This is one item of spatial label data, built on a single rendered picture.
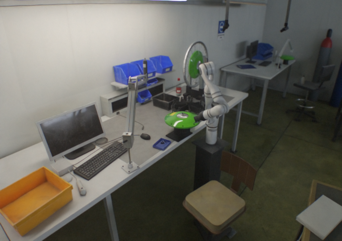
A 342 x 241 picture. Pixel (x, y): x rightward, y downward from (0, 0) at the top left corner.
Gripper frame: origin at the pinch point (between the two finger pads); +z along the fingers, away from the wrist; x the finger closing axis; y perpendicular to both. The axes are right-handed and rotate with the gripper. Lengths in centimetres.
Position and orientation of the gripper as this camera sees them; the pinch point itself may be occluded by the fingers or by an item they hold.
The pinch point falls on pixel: (194, 122)
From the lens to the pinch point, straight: 187.7
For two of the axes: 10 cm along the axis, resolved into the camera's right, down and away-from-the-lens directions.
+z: -5.1, 2.4, 8.2
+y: -3.6, -9.3, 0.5
